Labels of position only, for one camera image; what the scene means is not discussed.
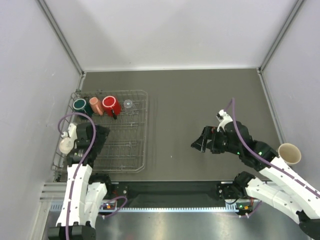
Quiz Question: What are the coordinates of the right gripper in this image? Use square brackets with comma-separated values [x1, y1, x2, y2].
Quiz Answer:
[191, 125, 242, 155]

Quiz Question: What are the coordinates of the small pink mug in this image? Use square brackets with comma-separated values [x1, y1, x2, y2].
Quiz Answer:
[89, 97, 104, 116]

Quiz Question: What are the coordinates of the red mug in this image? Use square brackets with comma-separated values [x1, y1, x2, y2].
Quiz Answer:
[102, 95, 122, 120]

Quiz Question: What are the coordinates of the dark green mug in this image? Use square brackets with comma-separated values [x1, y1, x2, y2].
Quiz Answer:
[72, 98, 94, 118]

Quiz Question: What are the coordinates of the white mug orange inside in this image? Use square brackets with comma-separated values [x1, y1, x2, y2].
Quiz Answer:
[58, 137, 74, 155]

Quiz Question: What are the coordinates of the clear plastic cup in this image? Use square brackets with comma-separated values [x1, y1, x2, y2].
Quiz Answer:
[123, 99, 135, 112]

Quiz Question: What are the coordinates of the beige patterned mug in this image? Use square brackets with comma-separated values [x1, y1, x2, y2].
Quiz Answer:
[277, 143, 302, 166]

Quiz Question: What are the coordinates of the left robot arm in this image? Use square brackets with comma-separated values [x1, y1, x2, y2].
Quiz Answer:
[47, 122, 113, 240]

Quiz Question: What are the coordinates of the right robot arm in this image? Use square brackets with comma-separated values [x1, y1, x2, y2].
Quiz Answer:
[191, 121, 320, 240]

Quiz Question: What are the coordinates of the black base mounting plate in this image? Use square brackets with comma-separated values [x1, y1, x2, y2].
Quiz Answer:
[102, 181, 251, 209]

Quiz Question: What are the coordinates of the grey wire dish rack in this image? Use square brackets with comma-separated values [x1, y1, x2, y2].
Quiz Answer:
[66, 90, 149, 173]

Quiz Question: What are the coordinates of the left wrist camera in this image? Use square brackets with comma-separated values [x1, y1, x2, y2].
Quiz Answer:
[61, 123, 78, 141]

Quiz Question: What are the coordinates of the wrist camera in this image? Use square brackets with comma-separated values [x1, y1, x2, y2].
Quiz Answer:
[61, 123, 78, 141]
[216, 109, 233, 132]

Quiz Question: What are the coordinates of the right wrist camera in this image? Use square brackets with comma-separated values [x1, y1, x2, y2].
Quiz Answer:
[216, 109, 233, 132]

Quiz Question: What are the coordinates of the aluminium frame rail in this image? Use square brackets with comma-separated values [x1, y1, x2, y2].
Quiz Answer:
[39, 181, 313, 213]

